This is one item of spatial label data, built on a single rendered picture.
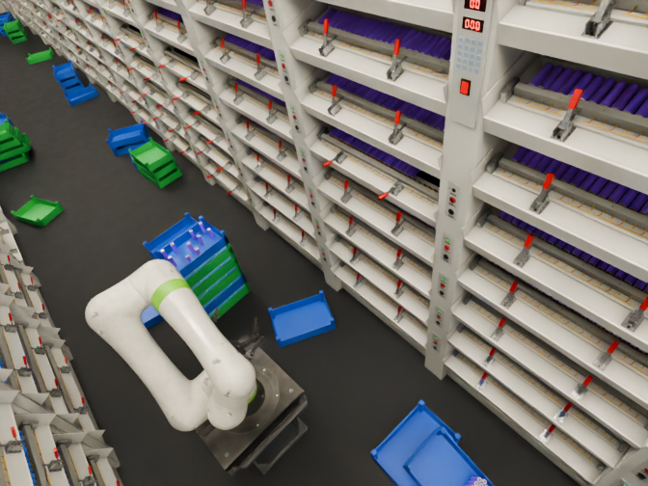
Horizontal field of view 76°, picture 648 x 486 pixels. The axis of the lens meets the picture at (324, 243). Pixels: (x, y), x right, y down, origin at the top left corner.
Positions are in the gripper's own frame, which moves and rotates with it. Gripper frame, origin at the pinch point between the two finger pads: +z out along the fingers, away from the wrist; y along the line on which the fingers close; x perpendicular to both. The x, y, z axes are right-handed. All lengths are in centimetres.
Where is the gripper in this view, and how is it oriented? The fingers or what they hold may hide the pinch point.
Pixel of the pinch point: (235, 317)
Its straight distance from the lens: 147.4
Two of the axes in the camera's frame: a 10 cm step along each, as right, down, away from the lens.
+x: 4.3, -7.6, -4.8
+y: 8.9, 3.0, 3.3
